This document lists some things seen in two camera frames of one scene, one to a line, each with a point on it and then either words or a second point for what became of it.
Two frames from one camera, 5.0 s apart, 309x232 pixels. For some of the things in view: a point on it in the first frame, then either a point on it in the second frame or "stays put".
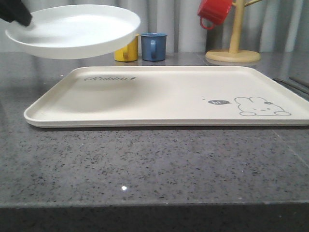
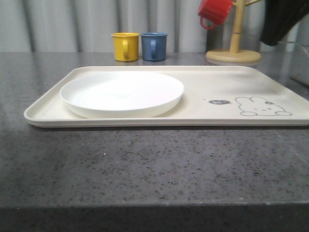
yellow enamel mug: (129, 53) stays put
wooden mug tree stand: (233, 54) stays put
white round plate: (74, 31) → (125, 94)
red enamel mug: (214, 11) stays put
